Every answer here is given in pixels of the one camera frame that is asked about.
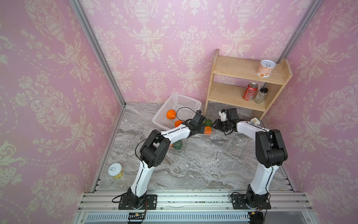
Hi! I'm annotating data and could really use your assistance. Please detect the container green fruit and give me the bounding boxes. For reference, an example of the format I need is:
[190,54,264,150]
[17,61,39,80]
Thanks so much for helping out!
[204,119,212,127]
[172,140,183,150]

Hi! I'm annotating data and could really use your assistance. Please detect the container orange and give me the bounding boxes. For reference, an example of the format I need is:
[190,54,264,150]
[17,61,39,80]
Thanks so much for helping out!
[204,126,213,134]

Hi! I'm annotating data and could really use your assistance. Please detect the clear clamshell container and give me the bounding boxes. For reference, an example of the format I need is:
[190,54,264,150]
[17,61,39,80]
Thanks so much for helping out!
[168,139,187,155]
[224,132,252,153]
[202,118,216,137]

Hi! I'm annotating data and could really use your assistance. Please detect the peeled orange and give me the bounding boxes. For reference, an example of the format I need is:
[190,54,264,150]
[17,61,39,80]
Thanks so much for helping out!
[167,110,177,120]
[174,120,183,127]

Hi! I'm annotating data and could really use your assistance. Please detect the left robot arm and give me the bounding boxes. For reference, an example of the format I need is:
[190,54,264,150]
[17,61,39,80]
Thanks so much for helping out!
[127,110,206,208]

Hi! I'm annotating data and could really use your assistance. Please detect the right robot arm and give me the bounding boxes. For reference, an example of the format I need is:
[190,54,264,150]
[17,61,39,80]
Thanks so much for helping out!
[213,108,288,209]

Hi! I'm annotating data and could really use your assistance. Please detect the green white juice carton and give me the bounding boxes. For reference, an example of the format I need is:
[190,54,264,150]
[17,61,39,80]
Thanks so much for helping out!
[250,118,261,126]

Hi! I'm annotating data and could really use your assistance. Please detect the wooden shelf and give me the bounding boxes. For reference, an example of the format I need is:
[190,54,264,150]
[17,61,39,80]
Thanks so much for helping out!
[204,49,293,120]

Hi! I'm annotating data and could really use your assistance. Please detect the white plastic basket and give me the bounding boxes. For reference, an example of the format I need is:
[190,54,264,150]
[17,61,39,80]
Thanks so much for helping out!
[153,93,202,130]

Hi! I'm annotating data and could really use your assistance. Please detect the red soda can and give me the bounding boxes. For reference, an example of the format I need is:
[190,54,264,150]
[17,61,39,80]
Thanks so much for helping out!
[242,82,258,101]

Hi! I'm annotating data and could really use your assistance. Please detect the glass spice jar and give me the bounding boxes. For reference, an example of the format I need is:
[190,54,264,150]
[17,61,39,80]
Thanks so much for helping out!
[254,87,269,104]

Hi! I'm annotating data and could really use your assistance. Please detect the white orange cup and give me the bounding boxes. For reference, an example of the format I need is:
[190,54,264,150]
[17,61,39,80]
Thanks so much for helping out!
[256,60,277,78]

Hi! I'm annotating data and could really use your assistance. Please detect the yellow white can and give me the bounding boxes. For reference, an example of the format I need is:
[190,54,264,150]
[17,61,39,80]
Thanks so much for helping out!
[108,163,124,179]

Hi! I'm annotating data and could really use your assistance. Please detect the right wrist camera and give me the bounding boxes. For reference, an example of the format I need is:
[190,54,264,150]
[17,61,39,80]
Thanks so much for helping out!
[219,109,227,122]

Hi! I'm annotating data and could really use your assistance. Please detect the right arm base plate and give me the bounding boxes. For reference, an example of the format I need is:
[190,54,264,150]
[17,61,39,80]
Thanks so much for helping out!
[229,194,271,210]

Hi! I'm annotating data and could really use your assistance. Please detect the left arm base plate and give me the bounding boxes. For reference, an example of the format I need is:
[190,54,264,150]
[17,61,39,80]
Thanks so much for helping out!
[118,194,158,210]

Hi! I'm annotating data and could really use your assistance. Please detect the aluminium frame rail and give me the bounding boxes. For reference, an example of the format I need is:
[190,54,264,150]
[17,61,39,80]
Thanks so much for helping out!
[74,190,318,224]

